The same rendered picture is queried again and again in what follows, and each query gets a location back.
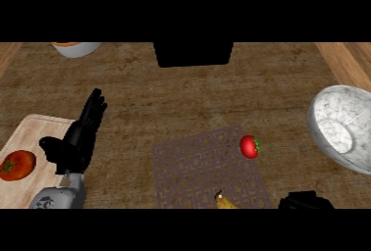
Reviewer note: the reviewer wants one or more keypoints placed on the red tomato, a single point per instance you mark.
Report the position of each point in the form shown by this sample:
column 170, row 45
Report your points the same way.
column 16, row 165

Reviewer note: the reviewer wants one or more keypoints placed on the red strawberry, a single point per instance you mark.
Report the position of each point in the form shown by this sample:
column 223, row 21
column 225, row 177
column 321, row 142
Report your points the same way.
column 250, row 146

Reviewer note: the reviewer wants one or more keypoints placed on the white marble bowl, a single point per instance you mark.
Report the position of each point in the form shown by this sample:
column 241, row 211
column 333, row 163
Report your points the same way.
column 343, row 127

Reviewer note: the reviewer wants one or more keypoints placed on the pale wooden cutting board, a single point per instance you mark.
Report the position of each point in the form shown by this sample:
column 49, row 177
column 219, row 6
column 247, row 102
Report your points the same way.
column 27, row 170

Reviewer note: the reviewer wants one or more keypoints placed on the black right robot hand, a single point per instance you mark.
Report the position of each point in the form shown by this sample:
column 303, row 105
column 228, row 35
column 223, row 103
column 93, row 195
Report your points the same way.
column 304, row 201

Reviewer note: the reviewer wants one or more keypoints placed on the white cup with orange content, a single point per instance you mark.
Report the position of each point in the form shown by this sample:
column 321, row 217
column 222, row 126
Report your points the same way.
column 75, row 49

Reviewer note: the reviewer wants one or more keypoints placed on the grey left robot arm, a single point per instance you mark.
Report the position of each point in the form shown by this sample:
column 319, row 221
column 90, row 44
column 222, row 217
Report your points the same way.
column 58, row 196

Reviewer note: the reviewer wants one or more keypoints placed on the black box appliance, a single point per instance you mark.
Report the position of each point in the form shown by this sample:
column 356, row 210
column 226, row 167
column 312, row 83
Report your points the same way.
column 192, row 54

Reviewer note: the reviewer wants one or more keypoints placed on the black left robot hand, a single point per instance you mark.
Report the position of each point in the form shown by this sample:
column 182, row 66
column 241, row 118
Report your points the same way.
column 77, row 140

